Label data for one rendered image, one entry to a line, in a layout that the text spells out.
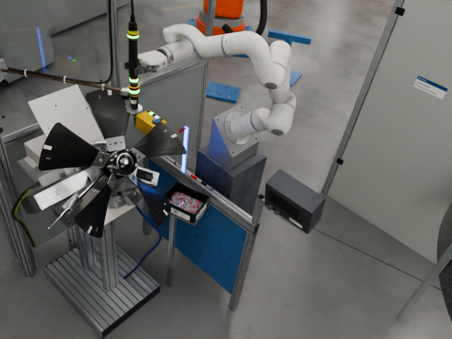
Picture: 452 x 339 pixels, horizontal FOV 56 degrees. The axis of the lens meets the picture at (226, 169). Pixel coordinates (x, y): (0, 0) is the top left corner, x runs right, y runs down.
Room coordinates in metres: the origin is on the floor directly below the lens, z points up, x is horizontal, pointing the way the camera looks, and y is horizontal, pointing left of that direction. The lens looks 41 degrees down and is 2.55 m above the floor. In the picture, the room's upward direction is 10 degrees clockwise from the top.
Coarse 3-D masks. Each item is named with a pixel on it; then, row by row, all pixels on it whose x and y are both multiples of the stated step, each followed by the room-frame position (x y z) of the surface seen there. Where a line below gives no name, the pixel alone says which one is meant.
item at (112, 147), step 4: (120, 136) 1.55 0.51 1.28; (108, 140) 1.54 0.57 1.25; (112, 140) 1.54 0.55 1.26; (116, 140) 1.54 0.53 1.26; (120, 140) 1.53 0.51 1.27; (124, 140) 1.54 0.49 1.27; (108, 144) 1.52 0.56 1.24; (112, 144) 1.52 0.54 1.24; (120, 144) 1.52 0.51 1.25; (124, 144) 1.52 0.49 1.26; (108, 148) 1.51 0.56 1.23; (112, 148) 1.51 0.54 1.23; (116, 148) 1.51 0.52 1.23; (120, 148) 1.51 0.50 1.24; (124, 148) 1.51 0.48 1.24
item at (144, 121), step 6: (138, 114) 2.03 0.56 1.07; (144, 114) 2.04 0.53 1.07; (150, 114) 2.05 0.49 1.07; (156, 114) 2.06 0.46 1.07; (138, 120) 2.01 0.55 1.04; (144, 120) 1.98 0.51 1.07; (150, 120) 1.99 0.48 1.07; (162, 120) 2.01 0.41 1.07; (138, 126) 2.01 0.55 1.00; (144, 126) 1.97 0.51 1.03; (150, 126) 1.94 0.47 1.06; (144, 132) 1.97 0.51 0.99
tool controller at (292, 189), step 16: (272, 176) 1.49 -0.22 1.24; (288, 176) 1.50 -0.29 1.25; (272, 192) 1.43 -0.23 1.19; (288, 192) 1.41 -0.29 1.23; (304, 192) 1.41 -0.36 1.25; (272, 208) 1.46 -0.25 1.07; (288, 208) 1.39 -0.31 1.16; (304, 208) 1.33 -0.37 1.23; (320, 208) 1.37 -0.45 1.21; (304, 224) 1.34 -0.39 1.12
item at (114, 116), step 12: (96, 96) 1.64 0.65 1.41; (108, 96) 1.65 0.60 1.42; (120, 96) 1.67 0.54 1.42; (96, 108) 1.61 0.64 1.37; (108, 108) 1.62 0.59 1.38; (120, 108) 1.63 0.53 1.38; (108, 120) 1.58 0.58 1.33; (120, 120) 1.59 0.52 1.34; (108, 132) 1.55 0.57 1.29; (120, 132) 1.55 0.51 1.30
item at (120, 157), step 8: (112, 152) 1.52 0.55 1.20; (120, 152) 1.46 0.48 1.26; (128, 152) 1.48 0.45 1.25; (120, 160) 1.43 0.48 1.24; (128, 160) 1.46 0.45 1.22; (136, 160) 1.47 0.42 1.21; (104, 168) 1.44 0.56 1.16; (112, 168) 1.41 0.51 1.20; (120, 168) 1.41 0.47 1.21; (128, 168) 1.43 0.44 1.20; (136, 168) 1.45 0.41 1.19; (120, 176) 1.46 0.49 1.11
